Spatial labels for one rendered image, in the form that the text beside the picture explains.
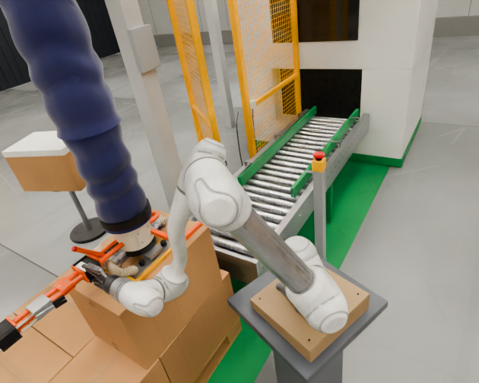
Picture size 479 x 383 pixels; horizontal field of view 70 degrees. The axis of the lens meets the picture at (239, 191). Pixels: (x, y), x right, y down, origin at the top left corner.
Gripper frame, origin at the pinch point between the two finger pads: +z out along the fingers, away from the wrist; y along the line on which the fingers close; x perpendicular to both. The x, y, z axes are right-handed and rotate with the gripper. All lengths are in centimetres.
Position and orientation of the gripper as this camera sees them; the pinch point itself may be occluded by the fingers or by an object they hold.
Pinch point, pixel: (85, 270)
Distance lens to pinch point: 158.8
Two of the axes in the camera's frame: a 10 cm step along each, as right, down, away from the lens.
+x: 5.3, -5.2, 6.7
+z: -8.4, -2.0, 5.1
